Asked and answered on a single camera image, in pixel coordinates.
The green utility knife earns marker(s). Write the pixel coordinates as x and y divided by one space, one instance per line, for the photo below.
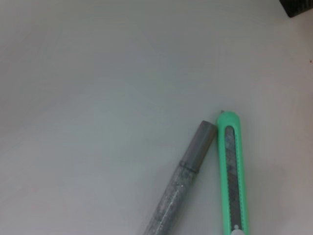
232 120

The grey marker pen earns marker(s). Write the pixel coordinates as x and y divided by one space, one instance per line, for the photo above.
181 183

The black mesh pen holder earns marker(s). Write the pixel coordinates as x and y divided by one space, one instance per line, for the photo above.
298 7

